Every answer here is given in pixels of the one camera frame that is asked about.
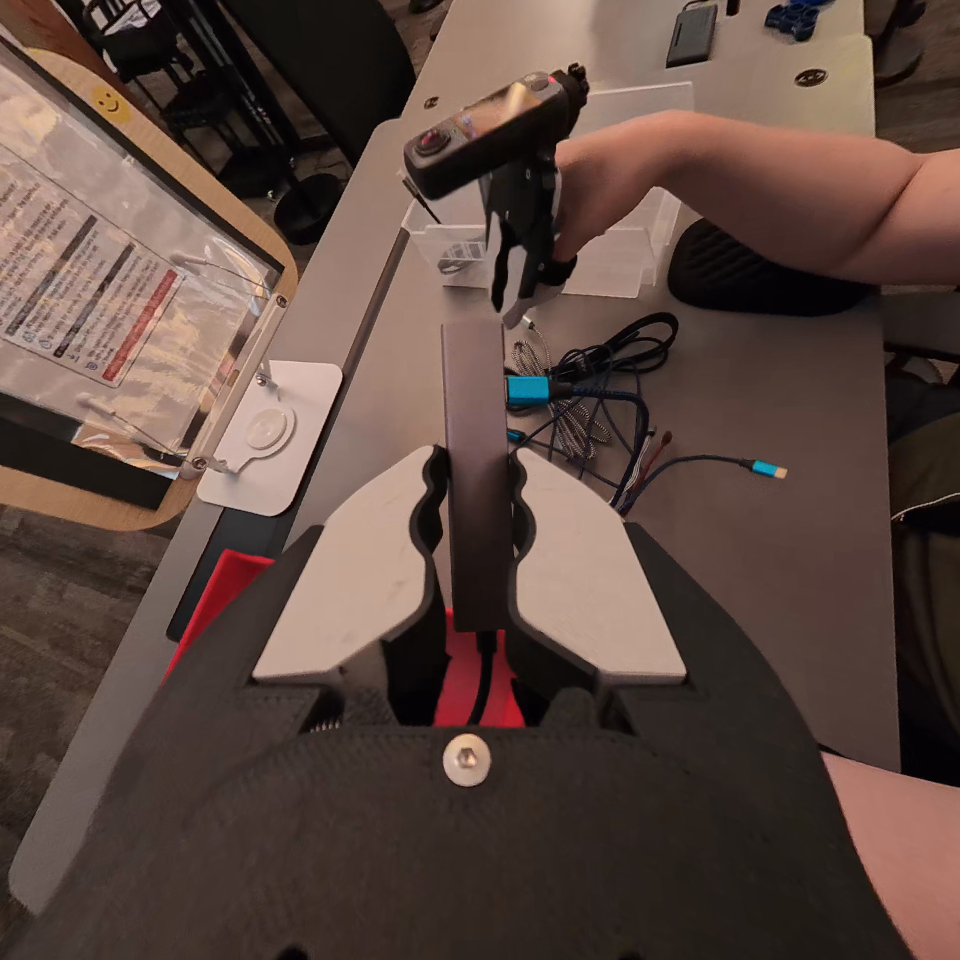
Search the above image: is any person's left forearm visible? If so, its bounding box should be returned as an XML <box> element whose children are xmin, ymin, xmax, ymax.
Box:
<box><xmin>821</xmin><ymin>750</ymin><xmax>960</xmax><ymax>960</ymax></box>

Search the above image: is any clear plastic bin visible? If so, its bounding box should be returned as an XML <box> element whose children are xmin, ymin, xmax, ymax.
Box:
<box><xmin>401</xmin><ymin>81</ymin><xmax>695</xmax><ymax>300</ymax></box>

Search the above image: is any black wrist rest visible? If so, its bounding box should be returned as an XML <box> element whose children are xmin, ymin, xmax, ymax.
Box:
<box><xmin>667</xmin><ymin>219</ymin><xmax>882</xmax><ymax>318</ymax></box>

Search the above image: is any white sign stand base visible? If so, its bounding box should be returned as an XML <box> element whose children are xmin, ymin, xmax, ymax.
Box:
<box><xmin>196</xmin><ymin>360</ymin><xmax>345</xmax><ymax>517</ymax></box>

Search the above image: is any red white striped cable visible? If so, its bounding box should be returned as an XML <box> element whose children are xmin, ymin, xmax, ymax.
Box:
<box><xmin>615</xmin><ymin>429</ymin><xmax>675</xmax><ymax>511</ymax></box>

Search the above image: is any black office chair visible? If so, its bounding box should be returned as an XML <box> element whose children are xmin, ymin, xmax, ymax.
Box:
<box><xmin>217</xmin><ymin>0</ymin><xmax>417</xmax><ymax>245</ymax></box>

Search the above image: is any black white braided cable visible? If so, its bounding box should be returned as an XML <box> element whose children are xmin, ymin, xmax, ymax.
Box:
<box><xmin>504</xmin><ymin>315</ymin><xmax>624</xmax><ymax>462</ymax></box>

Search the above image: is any olive green jacket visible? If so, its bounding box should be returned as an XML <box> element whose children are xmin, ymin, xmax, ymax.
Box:
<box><xmin>885</xmin><ymin>341</ymin><xmax>960</xmax><ymax>774</ymax></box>

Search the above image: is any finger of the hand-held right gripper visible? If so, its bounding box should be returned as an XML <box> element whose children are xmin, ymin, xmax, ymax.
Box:
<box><xmin>489</xmin><ymin>238</ymin><xmax>526</xmax><ymax>315</ymax></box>
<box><xmin>501</xmin><ymin>281</ymin><xmax>562</xmax><ymax>331</ymax></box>

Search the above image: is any black slim stick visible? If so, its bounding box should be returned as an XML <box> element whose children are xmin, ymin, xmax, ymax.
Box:
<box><xmin>401</xmin><ymin>176</ymin><xmax>444</xmax><ymax>225</ymax></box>

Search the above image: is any clear acrylic sign holder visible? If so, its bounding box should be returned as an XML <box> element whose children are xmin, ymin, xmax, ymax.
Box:
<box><xmin>0</xmin><ymin>33</ymin><xmax>301</xmax><ymax>481</ymax></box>

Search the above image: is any blue cable large blue plug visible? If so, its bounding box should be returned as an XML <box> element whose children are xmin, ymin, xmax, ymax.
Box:
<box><xmin>506</xmin><ymin>373</ymin><xmax>654</xmax><ymax>519</ymax></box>

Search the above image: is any red container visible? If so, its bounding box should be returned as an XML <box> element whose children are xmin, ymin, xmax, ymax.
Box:
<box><xmin>161</xmin><ymin>547</ymin><xmax>526</xmax><ymax>729</ymax></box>

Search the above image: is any person's right hand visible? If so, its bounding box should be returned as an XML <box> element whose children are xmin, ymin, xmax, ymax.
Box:
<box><xmin>555</xmin><ymin>112</ymin><xmax>680</xmax><ymax>262</ymax></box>

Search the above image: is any black hub cable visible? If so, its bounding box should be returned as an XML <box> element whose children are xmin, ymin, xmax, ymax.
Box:
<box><xmin>465</xmin><ymin>630</ymin><xmax>500</xmax><ymax>727</ymax></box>

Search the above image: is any blue plastic part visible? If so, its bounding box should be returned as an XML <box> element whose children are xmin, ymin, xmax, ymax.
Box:
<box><xmin>765</xmin><ymin>0</ymin><xmax>837</xmax><ymax>40</ymax></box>

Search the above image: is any dark grey flat box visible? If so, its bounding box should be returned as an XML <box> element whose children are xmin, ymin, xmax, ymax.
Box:
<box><xmin>665</xmin><ymin>0</ymin><xmax>720</xmax><ymax>69</ymax></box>

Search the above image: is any person's right forearm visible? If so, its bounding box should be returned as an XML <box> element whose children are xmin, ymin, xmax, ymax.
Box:
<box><xmin>660</xmin><ymin>108</ymin><xmax>960</xmax><ymax>288</ymax></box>

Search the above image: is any grey usb hub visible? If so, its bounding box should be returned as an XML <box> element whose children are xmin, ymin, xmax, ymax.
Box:
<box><xmin>440</xmin><ymin>321</ymin><xmax>519</xmax><ymax>633</ymax></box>

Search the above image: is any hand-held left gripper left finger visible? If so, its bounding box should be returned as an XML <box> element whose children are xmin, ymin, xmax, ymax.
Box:
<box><xmin>253</xmin><ymin>444</ymin><xmax>455</xmax><ymax>687</ymax></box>

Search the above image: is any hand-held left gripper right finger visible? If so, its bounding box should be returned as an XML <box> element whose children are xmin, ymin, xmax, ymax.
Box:
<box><xmin>504</xmin><ymin>447</ymin><xmax>689</xmax><ymax>687</ymax></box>

